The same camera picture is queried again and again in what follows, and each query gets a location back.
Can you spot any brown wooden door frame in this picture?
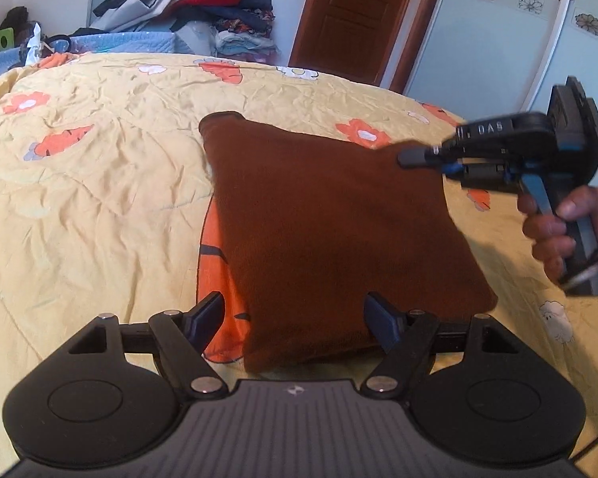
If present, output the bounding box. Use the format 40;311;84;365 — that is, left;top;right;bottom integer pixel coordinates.
378;0;453;95

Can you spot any white plastic bag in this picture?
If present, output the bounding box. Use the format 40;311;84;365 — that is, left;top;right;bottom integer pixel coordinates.
22;24;49;67

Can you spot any black bag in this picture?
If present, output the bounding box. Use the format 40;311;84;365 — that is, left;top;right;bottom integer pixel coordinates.
0;6;41;41

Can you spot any yellow floral bed sheet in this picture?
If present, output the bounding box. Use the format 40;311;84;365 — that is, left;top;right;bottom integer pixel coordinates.
0;51;598;478

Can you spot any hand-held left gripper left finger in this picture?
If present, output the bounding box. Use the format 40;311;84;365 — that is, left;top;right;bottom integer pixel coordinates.
67;291;226;400

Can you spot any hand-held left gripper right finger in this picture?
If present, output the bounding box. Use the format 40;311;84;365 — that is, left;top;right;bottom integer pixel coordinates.
361;291;522;400

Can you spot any white floral wardrobe door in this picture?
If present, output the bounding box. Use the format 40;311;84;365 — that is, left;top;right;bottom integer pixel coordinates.
403;0;598;127

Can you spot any blue storage bin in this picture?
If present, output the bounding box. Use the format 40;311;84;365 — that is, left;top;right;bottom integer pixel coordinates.
0;31;196;76

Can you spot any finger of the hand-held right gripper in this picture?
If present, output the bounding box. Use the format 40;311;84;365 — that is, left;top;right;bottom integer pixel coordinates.
397;140;465;178

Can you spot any brown small garment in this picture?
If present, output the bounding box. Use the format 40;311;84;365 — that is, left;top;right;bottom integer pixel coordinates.
198;112;499;374

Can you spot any pile of clothes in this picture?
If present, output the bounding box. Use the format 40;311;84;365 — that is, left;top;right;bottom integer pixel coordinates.
92;0;283;67

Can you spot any person's right hand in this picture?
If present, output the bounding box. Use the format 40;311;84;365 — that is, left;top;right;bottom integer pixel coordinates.
517;185;598;286

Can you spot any brown wooden door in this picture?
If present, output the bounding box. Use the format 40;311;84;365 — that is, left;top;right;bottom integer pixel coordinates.
288;0;423;86

